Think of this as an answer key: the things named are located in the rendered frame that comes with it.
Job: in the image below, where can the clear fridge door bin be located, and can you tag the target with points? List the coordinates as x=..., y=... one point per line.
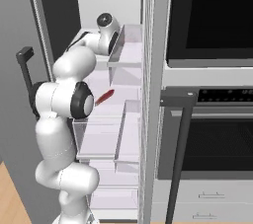
x=99, y=139
x=126, y=60
x=115, y=198

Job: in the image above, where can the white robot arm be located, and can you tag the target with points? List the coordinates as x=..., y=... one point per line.
x=56, y=135

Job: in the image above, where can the black built-in microwave oven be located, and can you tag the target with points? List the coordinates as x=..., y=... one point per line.
x=214, y=17

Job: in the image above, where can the grey drawer front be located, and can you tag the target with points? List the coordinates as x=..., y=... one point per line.
x=230, y=190
x=230, y=213

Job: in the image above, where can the grey fridge body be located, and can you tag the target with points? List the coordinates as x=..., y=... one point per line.
x=105, y=1

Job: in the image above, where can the grey fridge door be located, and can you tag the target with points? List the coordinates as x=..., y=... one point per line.
x=154, y=37
x=13, y=20

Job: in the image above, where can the red raw steak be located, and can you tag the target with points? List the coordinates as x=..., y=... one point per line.
x=105, y=96

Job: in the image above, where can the black and silver oven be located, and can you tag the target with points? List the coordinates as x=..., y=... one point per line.
x=220, y=142

